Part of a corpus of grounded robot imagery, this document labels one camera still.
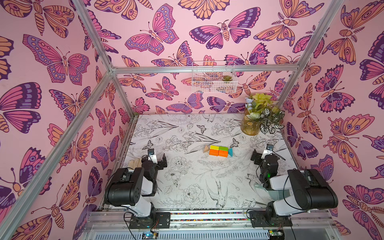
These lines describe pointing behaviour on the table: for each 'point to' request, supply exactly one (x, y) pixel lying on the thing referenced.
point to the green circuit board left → (147, 235)
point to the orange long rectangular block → (223, 153)
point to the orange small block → (213, 152)
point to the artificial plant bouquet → (266, 111)
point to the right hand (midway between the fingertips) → (264, 151)
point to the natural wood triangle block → (206, 149)
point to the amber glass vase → (249, 126)
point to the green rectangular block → (223, 148)
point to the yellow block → (214, 147)
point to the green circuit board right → (275, 233)
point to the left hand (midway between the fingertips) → (157, 153)
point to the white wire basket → (216, 77)
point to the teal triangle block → (230, 152)
